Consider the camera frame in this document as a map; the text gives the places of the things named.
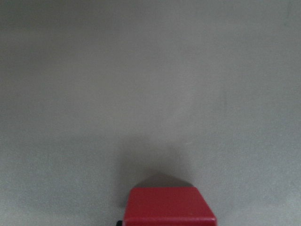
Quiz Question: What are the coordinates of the red block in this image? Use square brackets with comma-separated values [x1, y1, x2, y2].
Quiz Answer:
[122, 186, 218, 226]

